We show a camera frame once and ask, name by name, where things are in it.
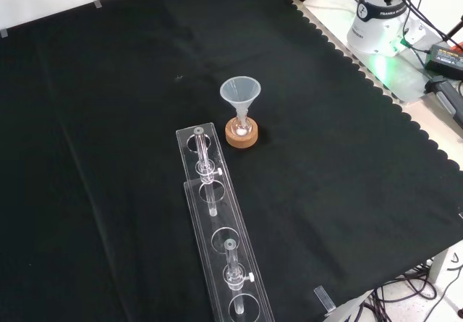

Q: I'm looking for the clear plastic funnel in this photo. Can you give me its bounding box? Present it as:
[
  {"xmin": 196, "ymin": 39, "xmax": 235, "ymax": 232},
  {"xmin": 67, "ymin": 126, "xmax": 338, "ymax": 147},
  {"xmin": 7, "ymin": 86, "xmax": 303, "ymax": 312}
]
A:
[{"xmin": 218, "ymin": 77, "xmax": 262, "ymax": 121}]

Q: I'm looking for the small round-bottom glass flask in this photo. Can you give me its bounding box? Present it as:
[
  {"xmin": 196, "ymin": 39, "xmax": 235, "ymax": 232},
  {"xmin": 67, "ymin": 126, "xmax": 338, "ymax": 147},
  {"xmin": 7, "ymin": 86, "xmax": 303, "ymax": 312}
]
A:
[{"xmin": 231, "ymin": 112, "xmax": 253, "ymax": 138}]

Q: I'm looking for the clear acrylic funnel stand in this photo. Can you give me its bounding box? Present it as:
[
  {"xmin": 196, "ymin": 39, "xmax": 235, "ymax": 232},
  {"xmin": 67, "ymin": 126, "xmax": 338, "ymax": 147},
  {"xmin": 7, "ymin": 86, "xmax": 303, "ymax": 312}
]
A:
[{"xmin": 175, "ymin": 122, "xmax": 276, "ymax": 322}]

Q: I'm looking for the black cloth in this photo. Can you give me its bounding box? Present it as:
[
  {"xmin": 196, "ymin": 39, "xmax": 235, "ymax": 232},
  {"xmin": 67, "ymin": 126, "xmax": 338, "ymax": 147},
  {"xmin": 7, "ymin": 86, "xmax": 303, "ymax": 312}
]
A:
[{"xmin": 0, "ymin": 0, "xmax": 463, "ymax": 322}]

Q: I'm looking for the black power adapter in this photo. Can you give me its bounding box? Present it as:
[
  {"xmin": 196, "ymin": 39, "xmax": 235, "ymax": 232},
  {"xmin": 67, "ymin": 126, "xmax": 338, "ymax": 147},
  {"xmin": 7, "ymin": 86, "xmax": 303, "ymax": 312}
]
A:
[{"xmin": 423, "ymin": 43, "xmax": 463, "ymax": 81}]

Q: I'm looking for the grey table leg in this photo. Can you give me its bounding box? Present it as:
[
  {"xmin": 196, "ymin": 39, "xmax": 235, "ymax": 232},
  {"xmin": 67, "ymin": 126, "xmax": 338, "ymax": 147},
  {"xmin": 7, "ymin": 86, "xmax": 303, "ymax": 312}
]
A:
[{"xmin": 429, "ymin": 246, "xmax": 452, "ymax": 284}]

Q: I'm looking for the cork ring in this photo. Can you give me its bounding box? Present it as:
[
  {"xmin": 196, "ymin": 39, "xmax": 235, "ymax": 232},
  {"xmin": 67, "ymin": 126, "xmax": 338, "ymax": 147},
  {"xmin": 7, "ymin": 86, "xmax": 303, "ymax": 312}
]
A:
[{"xmin": 225, "ymin": 117, "xmax": 260, "ymax": 150}]

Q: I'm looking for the grey metal base plate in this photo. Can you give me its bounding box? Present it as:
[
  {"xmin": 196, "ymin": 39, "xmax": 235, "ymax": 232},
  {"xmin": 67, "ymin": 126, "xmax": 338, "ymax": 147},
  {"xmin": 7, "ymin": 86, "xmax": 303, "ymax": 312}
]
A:
[{"xmin": 302, "ymin": 0, "xmax": 449, "ymax": 104}]

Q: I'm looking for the green cable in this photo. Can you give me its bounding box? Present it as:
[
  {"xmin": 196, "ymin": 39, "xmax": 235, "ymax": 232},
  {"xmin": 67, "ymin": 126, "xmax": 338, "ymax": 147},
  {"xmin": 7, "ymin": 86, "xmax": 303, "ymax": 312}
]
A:
[{"xmin": 399, "ymin": 34, "xmax": 432, "ymax": 70}]

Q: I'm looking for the black and grey clamp handle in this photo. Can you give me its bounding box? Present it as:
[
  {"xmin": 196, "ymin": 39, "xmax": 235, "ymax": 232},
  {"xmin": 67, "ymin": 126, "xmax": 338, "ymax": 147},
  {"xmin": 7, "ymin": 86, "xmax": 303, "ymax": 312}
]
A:
[{"xmin": 424, "ymin": 75, "xmax": 463, "ymax": 130}]

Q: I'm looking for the bundle of black floor cables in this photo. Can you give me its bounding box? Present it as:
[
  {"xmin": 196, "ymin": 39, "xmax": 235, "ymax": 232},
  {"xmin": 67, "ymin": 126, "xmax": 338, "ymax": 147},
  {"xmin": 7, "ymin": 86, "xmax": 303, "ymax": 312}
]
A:
[{"xmin": 356, "ymin": 258, "xmax": 463, "ymax": 322}]

